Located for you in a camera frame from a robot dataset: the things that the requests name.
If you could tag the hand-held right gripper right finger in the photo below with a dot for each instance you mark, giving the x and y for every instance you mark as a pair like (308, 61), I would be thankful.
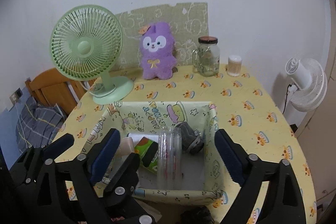
(229, 158)

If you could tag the green white tissue pack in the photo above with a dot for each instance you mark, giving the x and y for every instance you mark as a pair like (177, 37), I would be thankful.
(147, 153)

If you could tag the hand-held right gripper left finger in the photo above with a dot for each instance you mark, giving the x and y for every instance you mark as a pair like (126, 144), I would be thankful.
(105, 155)

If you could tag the grey plaid pillow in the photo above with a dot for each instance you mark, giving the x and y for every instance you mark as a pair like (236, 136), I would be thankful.
(39, 121)

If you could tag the purple plush toy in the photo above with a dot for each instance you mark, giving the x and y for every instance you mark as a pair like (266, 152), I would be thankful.
(157, 56)

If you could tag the glass jar with dark lid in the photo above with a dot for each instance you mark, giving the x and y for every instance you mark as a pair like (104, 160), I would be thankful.
(208, 58)

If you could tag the black plastic bag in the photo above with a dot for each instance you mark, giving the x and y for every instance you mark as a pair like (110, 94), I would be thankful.
(197, 214)

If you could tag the cartoon printed fabric storage box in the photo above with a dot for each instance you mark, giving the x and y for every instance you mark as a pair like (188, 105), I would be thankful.
(210, 161)

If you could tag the white standing fan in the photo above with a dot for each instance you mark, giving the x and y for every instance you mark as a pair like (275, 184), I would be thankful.
(309, 85)

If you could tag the grey sock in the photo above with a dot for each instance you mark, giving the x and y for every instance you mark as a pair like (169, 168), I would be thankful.
(190, 138)

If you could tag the cotton swab container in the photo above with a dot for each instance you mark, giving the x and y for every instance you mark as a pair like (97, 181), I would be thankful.
(234, 66)

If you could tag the wall socket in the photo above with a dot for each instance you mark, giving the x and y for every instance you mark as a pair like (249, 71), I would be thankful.
(15, 95)

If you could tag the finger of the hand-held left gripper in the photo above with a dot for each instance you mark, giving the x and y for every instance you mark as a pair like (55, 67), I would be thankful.
(123, 176)
(59, 144)

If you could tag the yellow printed tablecloth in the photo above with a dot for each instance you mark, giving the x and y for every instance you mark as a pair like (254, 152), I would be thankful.
(249, 113)

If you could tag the beige door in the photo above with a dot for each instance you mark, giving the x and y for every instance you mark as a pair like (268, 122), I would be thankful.
(323, 121)

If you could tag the green desk fan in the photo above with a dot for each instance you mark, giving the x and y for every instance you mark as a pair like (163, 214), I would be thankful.
(84, 47)

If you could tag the green printed board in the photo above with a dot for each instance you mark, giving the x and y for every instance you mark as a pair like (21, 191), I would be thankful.
(183, 19)

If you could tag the clear ribbed plastic container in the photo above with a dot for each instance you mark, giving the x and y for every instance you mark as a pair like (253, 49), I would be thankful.
(169, 161)

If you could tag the wooden chair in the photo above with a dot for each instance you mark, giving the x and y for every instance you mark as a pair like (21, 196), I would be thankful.
(55, 87)

